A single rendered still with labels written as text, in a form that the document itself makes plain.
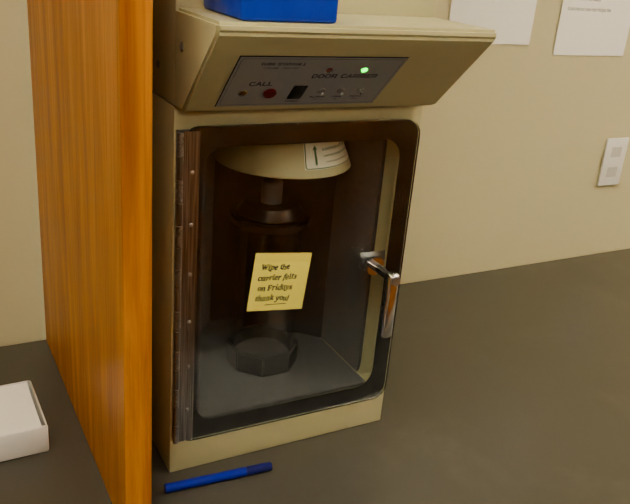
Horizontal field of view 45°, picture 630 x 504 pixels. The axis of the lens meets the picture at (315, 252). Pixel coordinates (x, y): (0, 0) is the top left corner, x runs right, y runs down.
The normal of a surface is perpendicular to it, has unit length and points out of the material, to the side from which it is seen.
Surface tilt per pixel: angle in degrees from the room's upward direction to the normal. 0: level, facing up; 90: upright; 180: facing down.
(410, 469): 0
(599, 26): 90
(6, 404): 0
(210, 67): 135
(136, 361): 90
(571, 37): 90
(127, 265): 90
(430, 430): 0
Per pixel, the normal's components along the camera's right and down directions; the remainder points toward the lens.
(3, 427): 0.08, -0.92
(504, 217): 0.47, 0.37
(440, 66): 0.27, 0.91
